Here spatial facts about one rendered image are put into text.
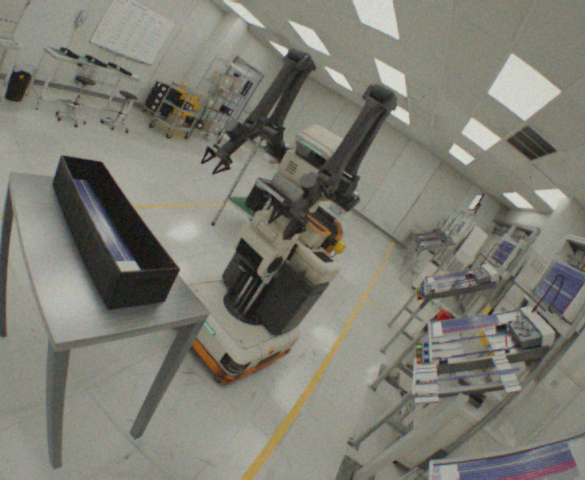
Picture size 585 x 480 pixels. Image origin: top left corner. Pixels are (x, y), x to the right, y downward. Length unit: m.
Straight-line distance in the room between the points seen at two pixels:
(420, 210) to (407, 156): 1.72
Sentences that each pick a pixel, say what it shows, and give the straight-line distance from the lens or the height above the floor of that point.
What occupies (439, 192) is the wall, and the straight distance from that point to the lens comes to 10.49.
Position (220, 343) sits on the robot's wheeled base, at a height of 0.24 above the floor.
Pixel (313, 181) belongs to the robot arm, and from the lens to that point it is 1.09.
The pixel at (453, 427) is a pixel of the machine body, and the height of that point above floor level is 0.49.
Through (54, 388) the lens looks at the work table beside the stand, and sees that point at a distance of 0.83.
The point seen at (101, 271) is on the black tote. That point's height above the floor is 0.85.
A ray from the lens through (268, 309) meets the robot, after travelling 1.90.
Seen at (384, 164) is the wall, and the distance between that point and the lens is 10.55.
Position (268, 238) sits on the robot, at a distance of 1.56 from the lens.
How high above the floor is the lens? 1.33
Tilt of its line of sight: 17 degrees down
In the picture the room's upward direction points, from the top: 33 degrees clockwise
